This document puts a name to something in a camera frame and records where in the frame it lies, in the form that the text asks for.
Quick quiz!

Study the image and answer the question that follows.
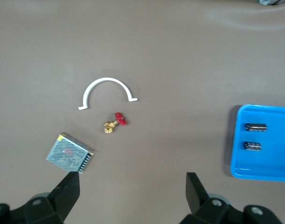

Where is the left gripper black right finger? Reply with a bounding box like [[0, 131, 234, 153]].
[[179, 172, 285, 224]]

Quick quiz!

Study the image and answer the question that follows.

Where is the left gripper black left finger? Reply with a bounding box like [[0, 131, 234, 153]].
[[0, 172, 81, 224]]

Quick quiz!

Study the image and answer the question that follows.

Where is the black terminal block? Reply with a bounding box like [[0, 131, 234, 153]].
[[244, 141, 262, 152]]

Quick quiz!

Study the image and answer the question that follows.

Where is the long brown electrolytic capacitor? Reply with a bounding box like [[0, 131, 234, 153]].
[[245, 123, 268, 133]]

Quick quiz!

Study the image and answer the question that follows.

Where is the blue plastic tray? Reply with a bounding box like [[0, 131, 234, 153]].
[[230, 104, 285, 182]]

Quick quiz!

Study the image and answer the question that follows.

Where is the metal mesh power supply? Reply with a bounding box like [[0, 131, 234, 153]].
[[45, 132, 95, 174]]

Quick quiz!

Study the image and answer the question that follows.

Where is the white half-round pipe clamp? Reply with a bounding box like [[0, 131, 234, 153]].
[[78, 77, 139, 111]]

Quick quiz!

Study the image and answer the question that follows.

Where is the brown table mat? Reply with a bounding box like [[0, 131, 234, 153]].
[[0, 0, 285, 224]]

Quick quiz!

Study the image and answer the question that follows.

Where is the brass valve red handle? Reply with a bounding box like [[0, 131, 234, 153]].
[[102, 112, 130, 135]]

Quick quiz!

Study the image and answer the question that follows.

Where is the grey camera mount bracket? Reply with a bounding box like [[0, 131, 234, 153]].
[[256, 0, 285, 6]]

